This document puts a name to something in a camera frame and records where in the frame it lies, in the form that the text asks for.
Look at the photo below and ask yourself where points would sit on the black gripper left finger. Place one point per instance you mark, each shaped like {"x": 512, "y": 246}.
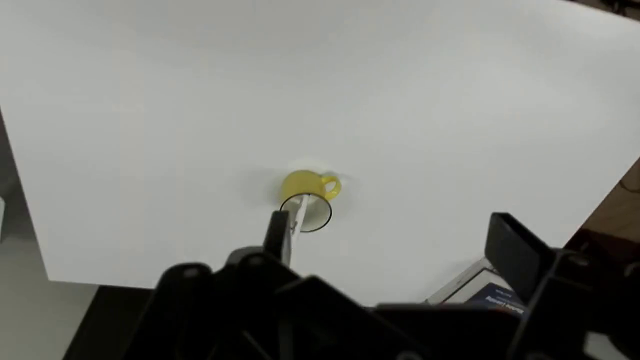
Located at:
{"x": 274, "y": 232}

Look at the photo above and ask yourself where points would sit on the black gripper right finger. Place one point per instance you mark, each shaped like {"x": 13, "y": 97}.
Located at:
{"x": 515, "y": 253}

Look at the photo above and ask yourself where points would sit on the white marker with blue cap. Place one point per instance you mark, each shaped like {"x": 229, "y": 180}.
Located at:
{"x": 301, "y": 211}

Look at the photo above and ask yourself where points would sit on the yellow enamel cup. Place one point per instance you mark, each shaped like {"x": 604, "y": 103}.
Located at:
{"x": 301, "y": 180}

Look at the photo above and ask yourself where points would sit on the blue hardcover book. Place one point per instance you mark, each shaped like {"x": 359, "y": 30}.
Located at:
{"x": 497, "y": 299}

